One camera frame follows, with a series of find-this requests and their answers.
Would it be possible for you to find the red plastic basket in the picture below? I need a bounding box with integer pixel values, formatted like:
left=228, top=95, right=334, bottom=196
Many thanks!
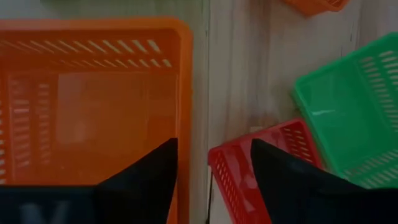
left=207, top=118, right=325, bottom=224

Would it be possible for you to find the green plastic basket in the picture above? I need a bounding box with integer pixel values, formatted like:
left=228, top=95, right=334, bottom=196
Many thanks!
left=292, top=31, right=398, bottom=190

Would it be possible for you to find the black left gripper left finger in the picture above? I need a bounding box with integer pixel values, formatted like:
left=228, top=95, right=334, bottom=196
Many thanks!
left=93, top=138, right=180, bottom=224

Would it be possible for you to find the orange plastic basket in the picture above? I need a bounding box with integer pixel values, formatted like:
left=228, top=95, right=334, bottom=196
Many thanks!
left=0, top=17, right=194, bottom=224
left=282, top=0, right=352, bottom=17

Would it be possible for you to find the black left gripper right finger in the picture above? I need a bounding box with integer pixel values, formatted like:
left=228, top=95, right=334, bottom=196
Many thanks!
left=250, top=138, right=368, bottom=224

